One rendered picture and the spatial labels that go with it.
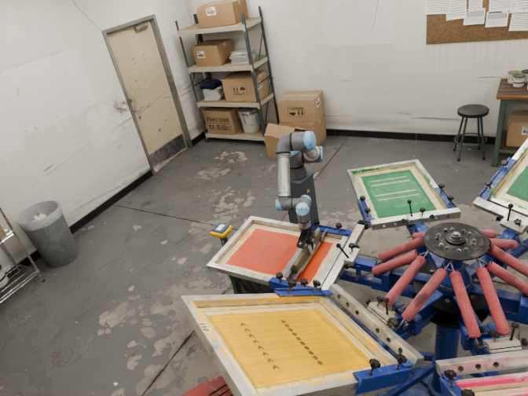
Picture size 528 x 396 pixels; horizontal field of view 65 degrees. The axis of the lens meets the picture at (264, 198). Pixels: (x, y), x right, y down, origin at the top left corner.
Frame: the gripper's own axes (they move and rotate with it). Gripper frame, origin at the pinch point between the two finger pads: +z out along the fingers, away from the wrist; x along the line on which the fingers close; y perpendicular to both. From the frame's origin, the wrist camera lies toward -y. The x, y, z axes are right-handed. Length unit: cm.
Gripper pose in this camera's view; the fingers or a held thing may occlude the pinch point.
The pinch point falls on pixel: (307, 253)
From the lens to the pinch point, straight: 265.3
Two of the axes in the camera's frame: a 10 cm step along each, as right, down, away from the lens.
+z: 1.7, 8.4, 5.1
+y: 4.8, -5.3, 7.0
